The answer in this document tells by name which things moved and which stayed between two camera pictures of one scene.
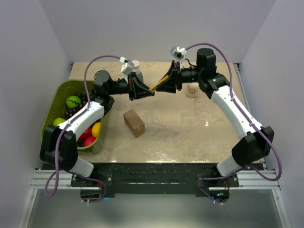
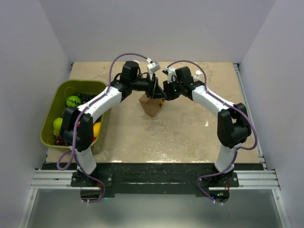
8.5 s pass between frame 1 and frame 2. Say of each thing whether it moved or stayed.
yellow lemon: stayed
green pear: stayed
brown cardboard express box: moved
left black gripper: moved
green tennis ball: stayed
